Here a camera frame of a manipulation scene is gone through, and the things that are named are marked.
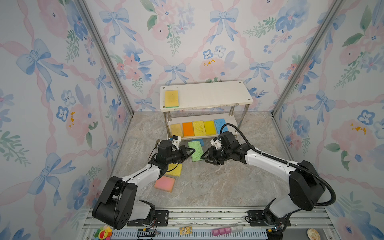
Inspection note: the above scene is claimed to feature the pale yellow orange-backed sponge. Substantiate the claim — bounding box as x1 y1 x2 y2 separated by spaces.
170 124 183 137

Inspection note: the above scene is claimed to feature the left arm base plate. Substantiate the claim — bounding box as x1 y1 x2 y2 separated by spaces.
127 210 170 228

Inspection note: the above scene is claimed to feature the orange sponge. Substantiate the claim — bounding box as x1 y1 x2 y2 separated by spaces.
183 122 195 138

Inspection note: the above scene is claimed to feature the round patterned disc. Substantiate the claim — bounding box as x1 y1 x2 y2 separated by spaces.
307 229 321 240

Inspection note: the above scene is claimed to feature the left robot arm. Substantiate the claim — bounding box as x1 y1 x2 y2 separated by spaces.
92 139 196 230

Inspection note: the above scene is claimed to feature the left corner metal post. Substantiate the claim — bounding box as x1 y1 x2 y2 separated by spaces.
74 0 134 117

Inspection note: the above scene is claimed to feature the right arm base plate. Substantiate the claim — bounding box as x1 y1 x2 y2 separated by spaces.
245 210 291 228

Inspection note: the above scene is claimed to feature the pink block strip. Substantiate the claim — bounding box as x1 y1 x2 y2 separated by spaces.
212 226 243 237

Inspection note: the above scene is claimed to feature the pink sponge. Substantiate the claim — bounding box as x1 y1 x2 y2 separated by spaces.
155 176 176 193

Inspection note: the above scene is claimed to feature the yellow green-backed sponge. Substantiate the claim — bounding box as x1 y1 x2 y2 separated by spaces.
165 90 179 108

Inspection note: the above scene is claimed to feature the right corner metal post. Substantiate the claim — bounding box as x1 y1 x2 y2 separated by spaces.
271 0 345 117

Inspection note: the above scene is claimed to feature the yellow sponge left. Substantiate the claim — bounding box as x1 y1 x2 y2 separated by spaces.
165 164 183 177

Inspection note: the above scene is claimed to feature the green sponge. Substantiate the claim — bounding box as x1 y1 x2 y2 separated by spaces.
188 141 204 162

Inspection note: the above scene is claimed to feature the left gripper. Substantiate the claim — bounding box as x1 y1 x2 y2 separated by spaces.
165 145 195 166

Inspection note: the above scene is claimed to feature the black corrugated cable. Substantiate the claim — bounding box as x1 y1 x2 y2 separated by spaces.
219 123 337 207

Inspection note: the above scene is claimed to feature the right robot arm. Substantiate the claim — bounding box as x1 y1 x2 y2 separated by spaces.
201 131 326 226

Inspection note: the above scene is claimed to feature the bright yellow sponge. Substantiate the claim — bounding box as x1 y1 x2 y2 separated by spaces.
204 121 217 136

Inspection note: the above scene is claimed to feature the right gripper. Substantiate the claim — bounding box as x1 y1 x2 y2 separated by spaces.
199 147 232 166

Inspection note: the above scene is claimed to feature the colourful toy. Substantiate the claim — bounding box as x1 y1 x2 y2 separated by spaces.
94 226 113 240

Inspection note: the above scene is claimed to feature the white two-tier shelf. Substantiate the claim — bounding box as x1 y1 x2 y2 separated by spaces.
160 81 254 137

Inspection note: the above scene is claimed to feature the blue sponge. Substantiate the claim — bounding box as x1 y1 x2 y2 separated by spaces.
192 139 205 147
214 119 228 135

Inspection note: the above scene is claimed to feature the yellow cellulose sponge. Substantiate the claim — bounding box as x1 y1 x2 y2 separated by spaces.
193 121 206 136

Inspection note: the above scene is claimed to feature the corner metal post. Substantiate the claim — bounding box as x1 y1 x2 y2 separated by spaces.
74 0 134 117
271 0 345 117

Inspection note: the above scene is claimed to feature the small circuit board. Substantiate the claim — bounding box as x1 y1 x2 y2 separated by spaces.
179 227 193 236

